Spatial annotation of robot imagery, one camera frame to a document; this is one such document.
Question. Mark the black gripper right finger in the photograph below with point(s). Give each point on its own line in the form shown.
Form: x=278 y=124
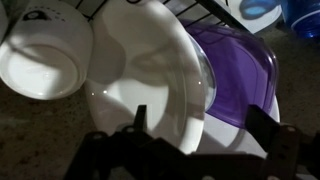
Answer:
x=261 y=126

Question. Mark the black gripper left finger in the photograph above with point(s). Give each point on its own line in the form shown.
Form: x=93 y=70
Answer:
x=139 y=120

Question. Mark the white deep plate bowl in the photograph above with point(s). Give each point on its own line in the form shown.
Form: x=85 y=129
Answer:
x=143 y=56

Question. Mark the white mug upper rack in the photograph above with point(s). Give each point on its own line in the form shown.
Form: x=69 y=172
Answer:
x=46 y=54

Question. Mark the black two-tier dish rack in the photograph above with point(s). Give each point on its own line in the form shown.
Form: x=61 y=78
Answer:
x=217 y=12

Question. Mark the large white plate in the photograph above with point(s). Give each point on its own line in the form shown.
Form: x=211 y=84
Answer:
x=219 y=137

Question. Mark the white drain mat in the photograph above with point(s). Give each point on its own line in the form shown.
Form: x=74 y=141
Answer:
x=263 y=18

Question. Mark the blue water bottle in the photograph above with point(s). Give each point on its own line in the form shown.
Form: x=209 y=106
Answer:
x=301 y=16

